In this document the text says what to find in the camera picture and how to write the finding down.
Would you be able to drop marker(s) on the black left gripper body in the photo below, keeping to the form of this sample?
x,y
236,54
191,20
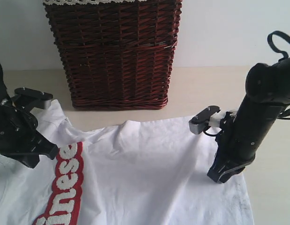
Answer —
x,y
19,138

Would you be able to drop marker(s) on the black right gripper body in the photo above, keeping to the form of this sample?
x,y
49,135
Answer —
x,y
226,162

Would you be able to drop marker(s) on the white t-shirt red lettering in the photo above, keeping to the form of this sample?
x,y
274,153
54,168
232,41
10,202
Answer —
x,y
136,173

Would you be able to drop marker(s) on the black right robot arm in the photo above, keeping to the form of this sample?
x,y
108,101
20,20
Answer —
x,y
267,96

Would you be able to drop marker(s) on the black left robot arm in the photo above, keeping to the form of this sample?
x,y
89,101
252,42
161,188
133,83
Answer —
x,y
19,138

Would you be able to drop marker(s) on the dark red wicker basket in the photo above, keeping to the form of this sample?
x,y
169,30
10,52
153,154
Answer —
x,y
117,56

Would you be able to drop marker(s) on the grey lace-trimmed basket liner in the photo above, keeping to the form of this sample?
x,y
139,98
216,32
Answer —
x,y
85,2

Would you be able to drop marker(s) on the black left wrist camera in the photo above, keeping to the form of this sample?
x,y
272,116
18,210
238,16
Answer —
x,y
29,98

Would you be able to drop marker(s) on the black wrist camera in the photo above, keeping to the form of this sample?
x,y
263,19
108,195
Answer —
x,y
29,98
209,117

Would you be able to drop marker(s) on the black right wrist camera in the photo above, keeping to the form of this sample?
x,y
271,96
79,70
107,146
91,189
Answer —
x,y
209,117

